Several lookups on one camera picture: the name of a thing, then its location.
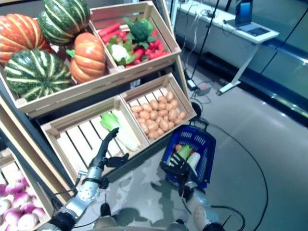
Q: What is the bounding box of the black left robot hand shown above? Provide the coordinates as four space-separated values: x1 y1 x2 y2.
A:
89 127 130 174

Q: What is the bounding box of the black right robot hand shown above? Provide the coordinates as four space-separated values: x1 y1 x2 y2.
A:
161 151 196 180

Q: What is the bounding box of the napa cabbage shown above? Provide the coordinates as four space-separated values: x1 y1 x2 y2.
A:
100 112 141 152
178 145 193 161
187 152 201 178

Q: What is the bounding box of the blue plastic shopping basket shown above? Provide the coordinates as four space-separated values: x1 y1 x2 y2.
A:
160 119 217 190

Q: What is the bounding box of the wooden cabbage crate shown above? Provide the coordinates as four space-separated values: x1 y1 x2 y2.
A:
40 97 150 178

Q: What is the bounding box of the silver right robot leg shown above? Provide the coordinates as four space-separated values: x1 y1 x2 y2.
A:
168 218 190 231

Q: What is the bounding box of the silver robot leg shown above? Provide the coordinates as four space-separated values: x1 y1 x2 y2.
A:
168 218 190 231
93 203 116 230

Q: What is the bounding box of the black round floor object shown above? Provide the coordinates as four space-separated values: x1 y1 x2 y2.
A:
191 102 203 119

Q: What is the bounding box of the silver left robot leg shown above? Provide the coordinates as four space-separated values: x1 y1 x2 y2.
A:
93 203 116 230

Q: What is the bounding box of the wooden pumpkin crate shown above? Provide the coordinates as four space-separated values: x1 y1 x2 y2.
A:
0 14 121 115

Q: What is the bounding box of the wooden potato crate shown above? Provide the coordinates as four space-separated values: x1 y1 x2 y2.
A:
119 73 197 146

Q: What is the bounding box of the grey box with red button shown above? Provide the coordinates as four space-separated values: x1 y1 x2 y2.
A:
196 82 213 96

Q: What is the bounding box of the wooden vegetable display shelf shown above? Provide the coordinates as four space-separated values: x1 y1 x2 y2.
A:
0 0 200 231

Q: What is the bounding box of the small orange pumpkin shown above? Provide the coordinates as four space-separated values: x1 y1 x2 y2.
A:
66 32 108 84

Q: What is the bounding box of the green striped pumpkin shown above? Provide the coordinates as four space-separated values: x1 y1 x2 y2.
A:
3 49 73 102
38 0 91 46

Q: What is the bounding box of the red orange carrot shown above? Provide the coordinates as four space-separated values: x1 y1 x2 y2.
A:
102 30 128 45
98 23 121 37

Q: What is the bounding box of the green broccoli head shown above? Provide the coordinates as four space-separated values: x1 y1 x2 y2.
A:
124 17 158 50

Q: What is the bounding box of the wooden carrot crate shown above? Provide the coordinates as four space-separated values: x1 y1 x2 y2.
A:
89 0 182 74

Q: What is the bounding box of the black tripod stand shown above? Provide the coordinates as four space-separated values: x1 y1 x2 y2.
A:
191 0 221 81

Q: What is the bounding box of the white desk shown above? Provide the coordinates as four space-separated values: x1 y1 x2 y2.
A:
173 0 280 96

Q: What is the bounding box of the large orange pumpkin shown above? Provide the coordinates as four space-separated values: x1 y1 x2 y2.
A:
0 13 52 64

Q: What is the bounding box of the open laptop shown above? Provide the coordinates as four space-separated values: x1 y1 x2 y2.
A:
234 0 272 37

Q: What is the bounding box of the long black floor cable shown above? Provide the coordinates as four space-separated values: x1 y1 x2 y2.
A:
204 122 270 218

